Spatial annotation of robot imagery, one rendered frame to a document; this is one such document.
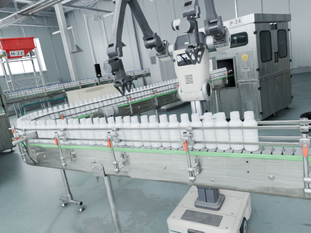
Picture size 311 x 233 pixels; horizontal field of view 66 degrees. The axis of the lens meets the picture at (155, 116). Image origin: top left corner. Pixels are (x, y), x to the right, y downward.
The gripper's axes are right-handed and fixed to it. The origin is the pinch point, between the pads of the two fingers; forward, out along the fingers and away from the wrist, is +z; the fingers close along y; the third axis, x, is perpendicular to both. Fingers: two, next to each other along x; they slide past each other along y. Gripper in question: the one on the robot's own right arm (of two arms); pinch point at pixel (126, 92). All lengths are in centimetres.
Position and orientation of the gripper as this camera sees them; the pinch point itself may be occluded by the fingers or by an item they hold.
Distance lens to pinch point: 146.3
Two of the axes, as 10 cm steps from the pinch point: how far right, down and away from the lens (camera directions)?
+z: 2.4, 9.2, 3.3
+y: -4.7, 4.0, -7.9
